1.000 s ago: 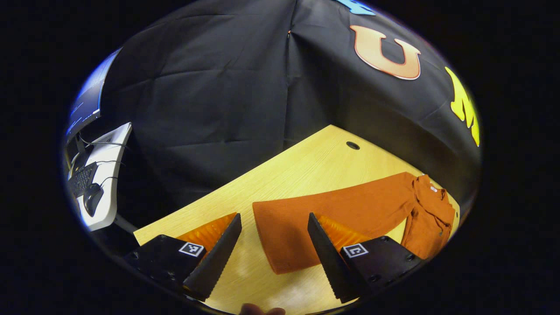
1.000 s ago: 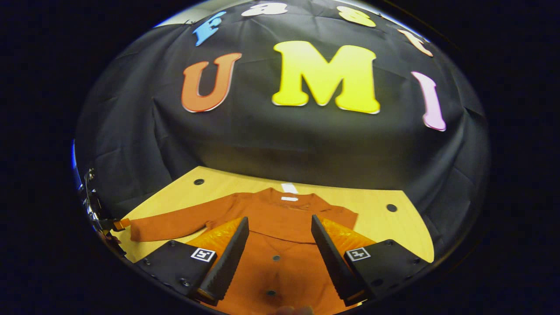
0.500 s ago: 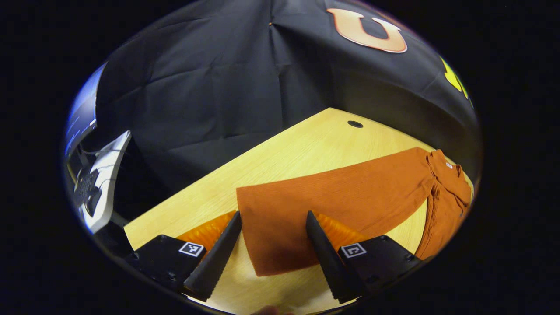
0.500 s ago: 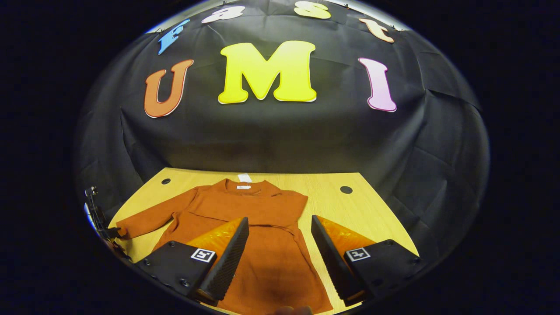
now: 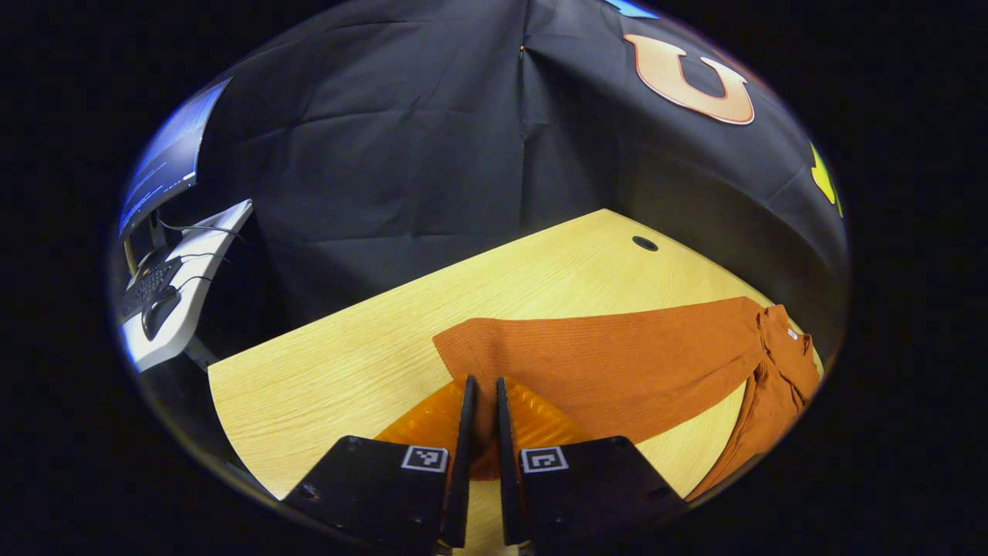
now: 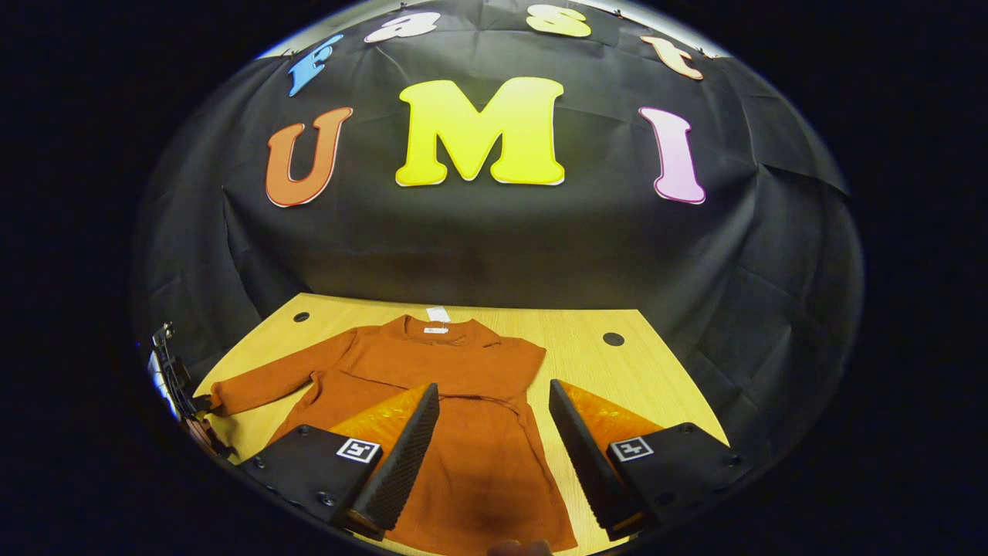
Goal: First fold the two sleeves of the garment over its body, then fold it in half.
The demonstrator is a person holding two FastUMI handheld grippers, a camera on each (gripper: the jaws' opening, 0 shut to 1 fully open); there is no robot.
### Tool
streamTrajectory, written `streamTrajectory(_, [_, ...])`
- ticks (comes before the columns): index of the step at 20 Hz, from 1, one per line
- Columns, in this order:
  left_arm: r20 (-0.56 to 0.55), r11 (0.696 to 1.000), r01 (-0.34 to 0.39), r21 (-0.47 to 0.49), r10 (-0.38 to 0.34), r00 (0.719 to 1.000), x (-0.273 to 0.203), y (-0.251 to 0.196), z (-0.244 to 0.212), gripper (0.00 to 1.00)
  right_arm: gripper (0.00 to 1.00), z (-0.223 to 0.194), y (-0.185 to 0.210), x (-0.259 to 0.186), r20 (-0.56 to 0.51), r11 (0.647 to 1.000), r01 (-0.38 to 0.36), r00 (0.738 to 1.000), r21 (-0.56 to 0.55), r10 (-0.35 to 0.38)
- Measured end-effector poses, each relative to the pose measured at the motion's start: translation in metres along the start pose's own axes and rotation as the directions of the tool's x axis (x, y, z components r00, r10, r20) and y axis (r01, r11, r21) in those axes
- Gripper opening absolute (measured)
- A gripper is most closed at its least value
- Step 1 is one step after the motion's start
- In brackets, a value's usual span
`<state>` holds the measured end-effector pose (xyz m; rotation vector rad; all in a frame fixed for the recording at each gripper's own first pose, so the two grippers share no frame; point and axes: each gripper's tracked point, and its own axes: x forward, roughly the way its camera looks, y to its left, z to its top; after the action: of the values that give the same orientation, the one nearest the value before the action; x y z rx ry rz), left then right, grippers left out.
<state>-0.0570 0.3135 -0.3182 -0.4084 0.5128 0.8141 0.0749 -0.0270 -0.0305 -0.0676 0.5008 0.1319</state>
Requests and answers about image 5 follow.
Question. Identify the white side desk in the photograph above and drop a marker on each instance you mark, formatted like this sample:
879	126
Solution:
193	293

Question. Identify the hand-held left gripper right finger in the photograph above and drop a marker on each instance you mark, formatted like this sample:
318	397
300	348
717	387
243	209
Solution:
509	486

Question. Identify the black keyboard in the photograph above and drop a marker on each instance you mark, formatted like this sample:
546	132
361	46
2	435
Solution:
147	287

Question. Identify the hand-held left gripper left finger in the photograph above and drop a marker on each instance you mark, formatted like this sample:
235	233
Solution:
461	479

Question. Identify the rust orange knit cardigan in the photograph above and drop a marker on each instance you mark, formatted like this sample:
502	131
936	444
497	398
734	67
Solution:
617	363

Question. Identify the computer monitor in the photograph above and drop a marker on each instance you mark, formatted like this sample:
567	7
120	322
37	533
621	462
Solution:
166	162

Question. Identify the black computer mouse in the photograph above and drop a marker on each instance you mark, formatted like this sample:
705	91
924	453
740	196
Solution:
158	310

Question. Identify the black backdrop cloth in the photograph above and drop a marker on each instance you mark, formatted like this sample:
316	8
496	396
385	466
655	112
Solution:
401	154

